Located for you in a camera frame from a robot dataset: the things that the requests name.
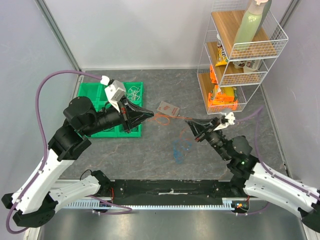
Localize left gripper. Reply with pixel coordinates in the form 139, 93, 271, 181
81, 94, 154, 136

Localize white thin cable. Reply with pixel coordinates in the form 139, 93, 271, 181
124, 84, 142, 102

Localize blue thin cable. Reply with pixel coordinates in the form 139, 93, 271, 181
172, 127, 194, 165

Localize orange thin cable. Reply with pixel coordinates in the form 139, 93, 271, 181
147, 112, 196, 127

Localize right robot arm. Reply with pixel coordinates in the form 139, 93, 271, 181
186, 116, 320, 232

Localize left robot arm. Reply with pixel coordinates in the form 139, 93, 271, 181
1, 96, 154, 234

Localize small grey red box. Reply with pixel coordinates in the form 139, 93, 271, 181
157, 101, 180, 117

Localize orange snack box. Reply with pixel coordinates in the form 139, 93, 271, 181
207, 84, 238, 111

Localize green compartment tray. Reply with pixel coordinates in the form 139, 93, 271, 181
77, 82, 144, 139

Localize yellow snack pack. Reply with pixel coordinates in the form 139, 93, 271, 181
217, 86, 237, 103

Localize yellow snack bag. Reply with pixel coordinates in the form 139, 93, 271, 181
215, 47, 228, 67

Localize white snack package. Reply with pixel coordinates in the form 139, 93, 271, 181
232, 59, 261, 73

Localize green spray bottle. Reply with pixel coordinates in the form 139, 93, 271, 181
233, 0, 272, 52

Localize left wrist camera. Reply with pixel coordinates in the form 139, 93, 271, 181
100, 75, 126, 112

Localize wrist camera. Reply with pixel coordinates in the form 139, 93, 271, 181
214, 110, 236, 131
100, 75, 126, 112

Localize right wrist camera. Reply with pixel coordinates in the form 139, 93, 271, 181
214, 110, 236, 131

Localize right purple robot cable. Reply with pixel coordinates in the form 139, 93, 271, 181
234, 105, 320, 198

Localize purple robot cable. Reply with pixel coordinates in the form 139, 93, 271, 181
5, 70, 111, 234
234, 105, 320, 198

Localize grey slotted cable duct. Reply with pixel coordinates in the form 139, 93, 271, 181
64, 198, 235, 211

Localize white wire shelf rack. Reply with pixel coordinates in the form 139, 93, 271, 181
197, 0, 289, 115

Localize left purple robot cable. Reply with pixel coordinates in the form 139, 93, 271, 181
5, 70, 111, 234

